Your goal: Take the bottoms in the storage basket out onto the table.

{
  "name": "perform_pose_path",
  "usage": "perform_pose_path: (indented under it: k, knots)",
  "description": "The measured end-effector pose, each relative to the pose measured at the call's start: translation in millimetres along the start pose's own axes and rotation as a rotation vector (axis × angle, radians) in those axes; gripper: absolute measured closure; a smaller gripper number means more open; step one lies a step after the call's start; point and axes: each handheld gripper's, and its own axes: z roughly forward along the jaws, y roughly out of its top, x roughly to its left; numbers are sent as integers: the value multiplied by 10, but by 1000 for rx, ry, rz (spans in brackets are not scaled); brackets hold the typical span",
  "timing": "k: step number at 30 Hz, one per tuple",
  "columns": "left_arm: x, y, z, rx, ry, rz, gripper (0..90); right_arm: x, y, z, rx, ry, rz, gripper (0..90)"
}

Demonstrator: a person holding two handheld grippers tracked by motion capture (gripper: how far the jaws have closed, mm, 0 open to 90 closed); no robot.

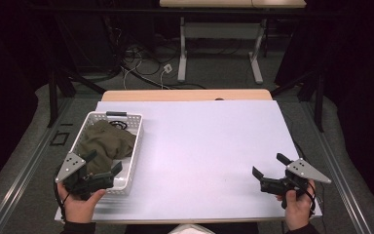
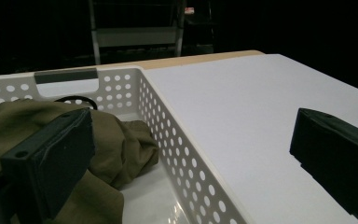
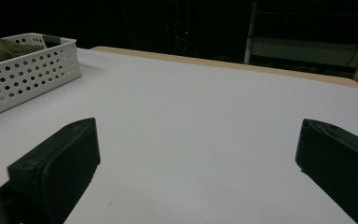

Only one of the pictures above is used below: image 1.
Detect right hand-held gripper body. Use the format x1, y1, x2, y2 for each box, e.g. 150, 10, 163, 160
259, 157, 333, 210

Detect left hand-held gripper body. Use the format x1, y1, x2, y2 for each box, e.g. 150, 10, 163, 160
55, 151, 115, 201

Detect black horizontal metal bar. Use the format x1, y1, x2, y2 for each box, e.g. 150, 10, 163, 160
28, 5, 344, 18

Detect white floor cable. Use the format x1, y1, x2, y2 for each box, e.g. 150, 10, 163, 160
122, 59, 170, 91

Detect person's white clothing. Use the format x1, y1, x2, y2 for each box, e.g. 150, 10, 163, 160
168, 223, 216, 234

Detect left hand-held gripper cable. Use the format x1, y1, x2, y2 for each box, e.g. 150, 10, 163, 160
53, 169, 68, 222

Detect olive green cloth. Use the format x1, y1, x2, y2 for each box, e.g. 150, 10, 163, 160
76, 120, 137, 176

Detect white plastic basket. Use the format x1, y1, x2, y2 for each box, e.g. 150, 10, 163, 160
65, 110, 144, 196

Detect metal floor rail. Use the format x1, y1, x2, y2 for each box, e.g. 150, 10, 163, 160
0, 97, 76, 234
300, 99, 373, 234

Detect white-legged desk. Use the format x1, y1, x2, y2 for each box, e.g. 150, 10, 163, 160
159, 0, 308, 85

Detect person's right hand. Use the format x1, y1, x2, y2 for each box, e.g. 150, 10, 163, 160
275, 179, 317, 231

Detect black metal stand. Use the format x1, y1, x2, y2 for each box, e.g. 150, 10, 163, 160
46, 62, 107, 129
270, 62, 326, 134

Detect person's left hand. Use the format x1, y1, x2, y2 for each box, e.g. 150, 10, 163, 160
56, 181, 107, 224

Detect hand-held gripper cable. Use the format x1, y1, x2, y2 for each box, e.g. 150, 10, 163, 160
300, 180, 318, 218
53, 169, 68, 222

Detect right hand-held gripper cable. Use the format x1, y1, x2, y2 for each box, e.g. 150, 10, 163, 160
300, 180, 318, 218

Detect black floor cables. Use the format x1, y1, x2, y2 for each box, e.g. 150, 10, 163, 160
110, 27, 208, 91

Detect white table mat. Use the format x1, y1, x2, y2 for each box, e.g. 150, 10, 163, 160
54, 99, 323, 224

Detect black cord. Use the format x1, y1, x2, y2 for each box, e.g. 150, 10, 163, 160
108, 120, 129, 131

